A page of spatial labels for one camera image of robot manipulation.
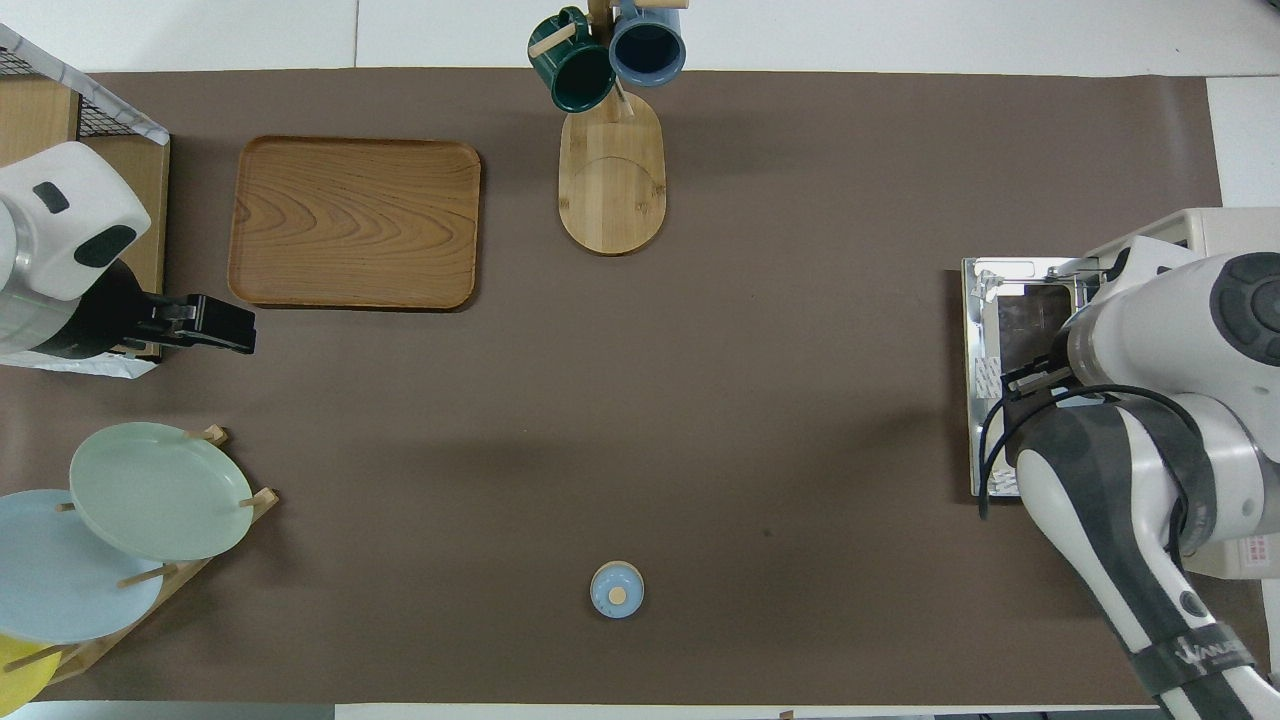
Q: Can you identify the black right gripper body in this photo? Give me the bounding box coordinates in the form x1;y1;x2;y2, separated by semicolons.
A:
45;258;257;359

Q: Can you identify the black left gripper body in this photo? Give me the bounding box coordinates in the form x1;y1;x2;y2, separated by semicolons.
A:
1045;335;1079;396

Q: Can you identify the cream toaster oven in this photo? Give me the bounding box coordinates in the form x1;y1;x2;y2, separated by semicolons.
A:
962;208;1280;581

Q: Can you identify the wooden serving tray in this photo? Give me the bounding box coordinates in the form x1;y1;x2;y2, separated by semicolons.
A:
227;135;483;312

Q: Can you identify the pale green racked plate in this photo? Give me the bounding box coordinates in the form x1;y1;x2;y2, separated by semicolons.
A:
69;421;255;562

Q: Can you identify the wooden plate rack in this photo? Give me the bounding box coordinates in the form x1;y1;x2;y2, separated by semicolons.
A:
0;425;279;691

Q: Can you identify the light blue racked plate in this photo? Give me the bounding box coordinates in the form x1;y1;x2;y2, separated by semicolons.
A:
0;489;166;645

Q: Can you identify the brown table mat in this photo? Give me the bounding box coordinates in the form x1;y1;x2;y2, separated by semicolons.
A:
0;68;1266;706

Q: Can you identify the yellow racked plate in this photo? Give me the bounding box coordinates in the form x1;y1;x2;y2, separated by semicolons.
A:
0;632;63;716

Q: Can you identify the wooden mug tree stand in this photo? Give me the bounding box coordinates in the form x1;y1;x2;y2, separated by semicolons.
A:
530;0;691;256

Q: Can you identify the dark green ceramic mug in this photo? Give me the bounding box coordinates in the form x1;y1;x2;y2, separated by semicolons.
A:
527;8;616;113

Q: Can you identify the blue ceramic mug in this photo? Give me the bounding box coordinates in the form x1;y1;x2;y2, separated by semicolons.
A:
608;0;687;88

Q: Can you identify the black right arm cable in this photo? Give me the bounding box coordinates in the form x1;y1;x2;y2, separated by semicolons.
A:
978;385;1201;521

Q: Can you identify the black wire basket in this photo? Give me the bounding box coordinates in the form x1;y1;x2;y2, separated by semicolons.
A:
0;45;166;141

